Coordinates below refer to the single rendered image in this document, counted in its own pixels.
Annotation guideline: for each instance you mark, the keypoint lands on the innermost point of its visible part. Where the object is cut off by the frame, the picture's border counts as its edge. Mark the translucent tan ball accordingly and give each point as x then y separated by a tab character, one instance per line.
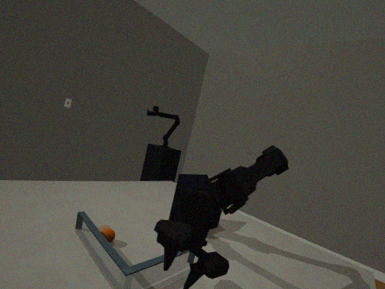
101	228

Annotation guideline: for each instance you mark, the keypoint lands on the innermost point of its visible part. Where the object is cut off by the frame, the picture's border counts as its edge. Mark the brown ball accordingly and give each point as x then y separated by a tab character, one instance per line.
109	234

